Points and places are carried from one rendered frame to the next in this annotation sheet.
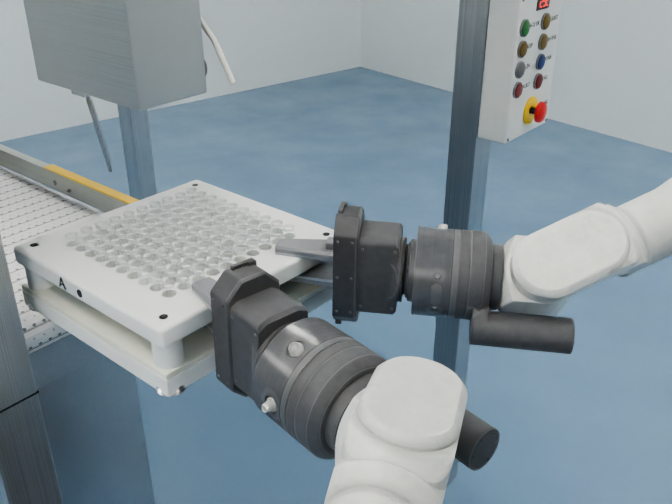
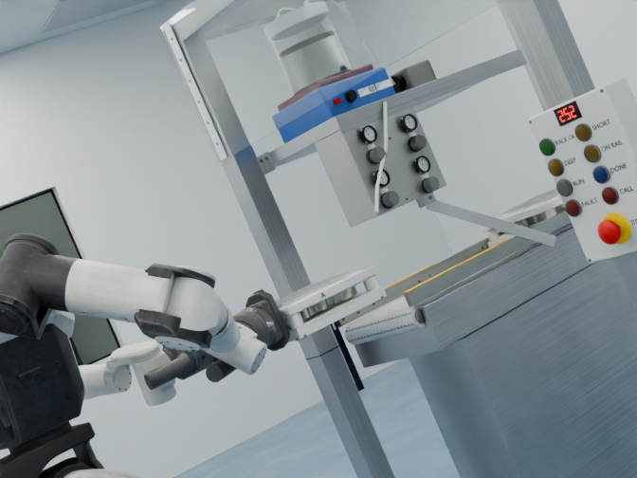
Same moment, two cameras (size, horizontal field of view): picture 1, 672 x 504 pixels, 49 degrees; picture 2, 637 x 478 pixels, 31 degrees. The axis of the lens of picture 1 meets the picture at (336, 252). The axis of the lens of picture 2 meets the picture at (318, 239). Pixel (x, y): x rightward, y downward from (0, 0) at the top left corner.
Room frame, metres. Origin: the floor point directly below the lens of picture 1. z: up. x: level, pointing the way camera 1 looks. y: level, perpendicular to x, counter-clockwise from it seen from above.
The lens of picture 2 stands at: (1.37, -2.26, 1.14)
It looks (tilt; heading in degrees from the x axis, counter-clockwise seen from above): 1 degrees down; 104
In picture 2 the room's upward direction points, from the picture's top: 23 degrees counter-clockwise
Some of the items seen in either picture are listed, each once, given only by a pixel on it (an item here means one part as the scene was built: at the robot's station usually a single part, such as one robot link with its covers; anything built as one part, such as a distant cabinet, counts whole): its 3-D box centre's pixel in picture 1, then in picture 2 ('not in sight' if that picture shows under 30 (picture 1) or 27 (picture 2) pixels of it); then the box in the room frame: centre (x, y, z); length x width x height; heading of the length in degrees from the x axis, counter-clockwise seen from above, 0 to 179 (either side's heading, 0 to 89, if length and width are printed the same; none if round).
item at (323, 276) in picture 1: (307, 276); not in sight; (0.66, 0.03, 0.97); 0.06 x 0.03 x 0.02; 82
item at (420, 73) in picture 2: not in sight; (410, 80); (1.05, 0.52, 1.35); 0.10 x 0.07 x 0.06; 50
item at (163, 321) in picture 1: (182, 247); (301, 300); (0.69, 0.16, 0.99); 0.25 x 0.24 x 0.02; 139
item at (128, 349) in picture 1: (187, 287); (311, 321); (0.69, 0.16, 0.94); 0.24 x 0.24 x 0.02; 49
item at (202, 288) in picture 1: (219, 293); not in sight; (0.57, 0.10, 1.01); 0.06 x 0.03 x 0.02; 42
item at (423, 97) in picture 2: not in sight; (388, 114); (0.97, 0.52, 1.30); 0.62 x 0.38 x 0.04; 50
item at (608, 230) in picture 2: (533, 110); (613, 229); (1.35, -0.37, 0.94); 0.04 x 0.04 x 0.04; 50
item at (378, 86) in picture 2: not in sight; (334, 101); (0.89, 0.35, 1.37); 0.21 x 0.20 x 0.09; 140
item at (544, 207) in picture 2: not in sight; (543, 203); (1.21, 0.79, 0.95); 0.25 x 0.24 x 0.02; 140
